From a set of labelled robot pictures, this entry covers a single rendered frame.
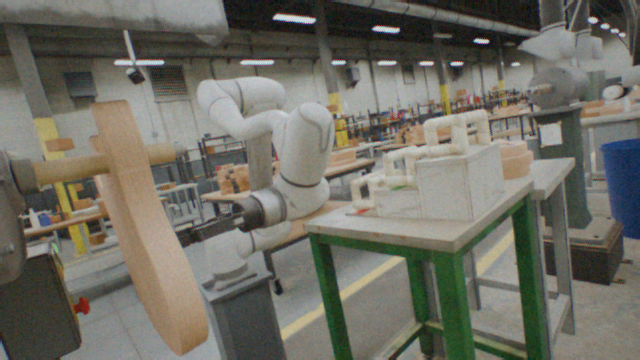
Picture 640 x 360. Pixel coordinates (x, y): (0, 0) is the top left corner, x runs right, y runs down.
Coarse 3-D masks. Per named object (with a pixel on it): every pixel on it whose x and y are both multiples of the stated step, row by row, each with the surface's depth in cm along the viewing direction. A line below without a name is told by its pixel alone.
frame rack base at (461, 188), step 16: (496, 144) 95; (432, 160) 86; (448, 160) 83; (464, 160) 80; (480, 160) 86; (496, 160) 95; (416, 176) 91; (432, 176) 87; (448, 176) 84; (464, 176) 81; (480, 176) 86; (496, 176) 94; (432, 192) 88; (448, 192) 85; (464, 192) 82; (480, 192) 86; (496, 192) 94; (432, 208) 89; (448, 208) 86; (464, 208) 83; (480, 208) 85
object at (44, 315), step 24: (48, 264) 57; (0, 288) 53; (24, 288) 55; (48, 288) 57; (0, 312) 53; (24, 312) 55; (48, 312) 57; (72, 312) 60; (0, 336) 53; (24, 336) 55; (48, 336) 57; (72, 336) 59
